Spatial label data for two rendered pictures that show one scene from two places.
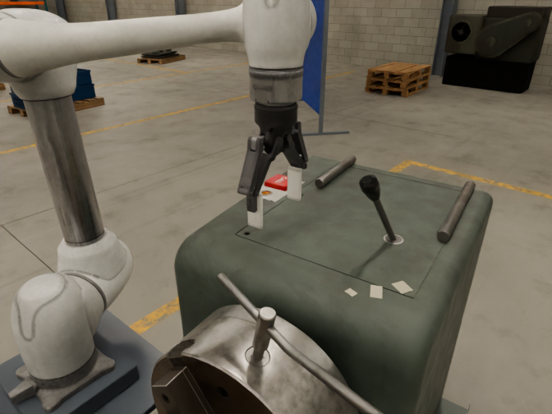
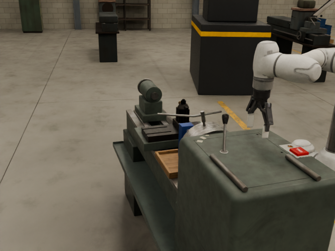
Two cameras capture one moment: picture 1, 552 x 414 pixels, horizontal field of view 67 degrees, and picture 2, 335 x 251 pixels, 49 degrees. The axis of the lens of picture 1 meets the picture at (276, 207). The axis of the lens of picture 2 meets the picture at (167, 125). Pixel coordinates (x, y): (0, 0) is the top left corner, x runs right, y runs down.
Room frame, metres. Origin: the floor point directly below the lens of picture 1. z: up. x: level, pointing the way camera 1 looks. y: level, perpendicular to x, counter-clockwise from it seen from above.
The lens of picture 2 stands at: (1.37, -1.52, 1.96)
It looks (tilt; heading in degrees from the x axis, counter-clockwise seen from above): 22 degrees down; 128
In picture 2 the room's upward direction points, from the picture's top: 1 degrees clockwise
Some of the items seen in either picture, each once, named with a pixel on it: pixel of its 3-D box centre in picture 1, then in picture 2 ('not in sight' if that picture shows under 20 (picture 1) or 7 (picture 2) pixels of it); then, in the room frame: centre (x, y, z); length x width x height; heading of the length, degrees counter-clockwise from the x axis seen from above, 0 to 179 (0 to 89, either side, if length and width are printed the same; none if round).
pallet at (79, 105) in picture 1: (52, 84); not in sight; (6.85, 3.60, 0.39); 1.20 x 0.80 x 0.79; 147
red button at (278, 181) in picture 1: (281, 183); (298, 152); (0.92, -0.01, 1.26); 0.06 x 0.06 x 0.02; 57
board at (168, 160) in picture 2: not in sight; (188, 161); (0.19, 0.20, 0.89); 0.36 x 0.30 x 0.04; 57
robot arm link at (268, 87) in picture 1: (275, 85); (262, 82); (0.71, 0.00, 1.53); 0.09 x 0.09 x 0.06
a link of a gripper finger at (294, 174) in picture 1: (294, 183); (265, 131); (0.77, -0.04, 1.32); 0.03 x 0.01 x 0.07; 57
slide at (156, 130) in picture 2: not in sight; (173, 131); (-0.09, 0.40, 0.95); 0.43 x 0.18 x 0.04; 57
